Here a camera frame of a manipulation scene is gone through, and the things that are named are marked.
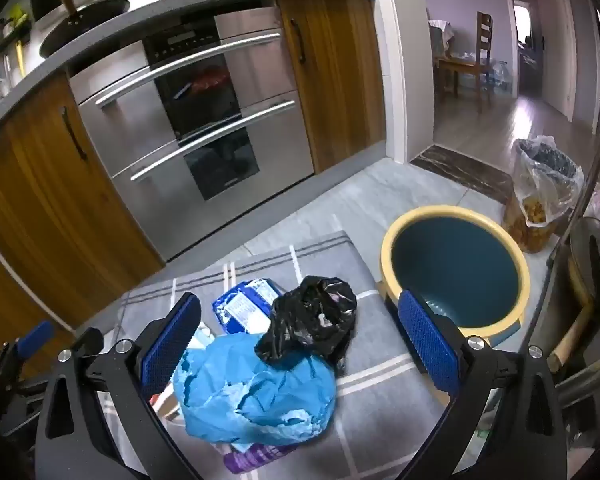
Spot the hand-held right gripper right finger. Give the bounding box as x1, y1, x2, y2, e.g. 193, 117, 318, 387
395, 289, 568, 480

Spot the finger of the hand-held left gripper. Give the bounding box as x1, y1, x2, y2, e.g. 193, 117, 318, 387
0, 321, 56, 365

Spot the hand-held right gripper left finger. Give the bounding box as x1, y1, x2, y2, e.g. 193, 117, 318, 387
34, 291, 207, 480

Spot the blue white snack packet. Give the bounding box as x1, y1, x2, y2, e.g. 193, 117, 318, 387
212, 280, 284, 334

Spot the teal bin with yellow rim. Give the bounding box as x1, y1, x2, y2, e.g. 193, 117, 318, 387
378, 205, 531, 347

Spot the blue plastic bag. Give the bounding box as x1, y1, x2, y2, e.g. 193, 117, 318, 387
172, 332, 337, 446

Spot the black plastic bag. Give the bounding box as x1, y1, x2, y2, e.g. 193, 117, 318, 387
255, 275, 358, 376

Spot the wooden cabinet door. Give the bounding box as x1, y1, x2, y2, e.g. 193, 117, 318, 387
0, 234, 88, 376
277, 0, 387, 175
0, 72, 166, 321

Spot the grey checked cushion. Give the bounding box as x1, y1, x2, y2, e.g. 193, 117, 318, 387
75, 230, 481, 480

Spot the purple spray bottle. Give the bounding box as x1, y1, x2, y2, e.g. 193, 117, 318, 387
223, 439, 301, 476

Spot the waste bin with clear liner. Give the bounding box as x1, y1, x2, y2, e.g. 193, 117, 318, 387
502, 135, 586, 255

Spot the stainless steel built-in oven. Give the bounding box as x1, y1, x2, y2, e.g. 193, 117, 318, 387
67, 2, 316, 263

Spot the clear water jug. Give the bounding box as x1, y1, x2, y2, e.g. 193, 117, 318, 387
490, 60, 513, 94

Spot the black frying pan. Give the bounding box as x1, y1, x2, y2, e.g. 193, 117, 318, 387
39, 0, 132, 59

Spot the wooden chair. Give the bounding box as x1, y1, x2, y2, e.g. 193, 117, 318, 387
437, 11, 496, 113

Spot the wooden handle tool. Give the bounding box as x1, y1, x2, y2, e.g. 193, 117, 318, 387
552, 305, 595, 372

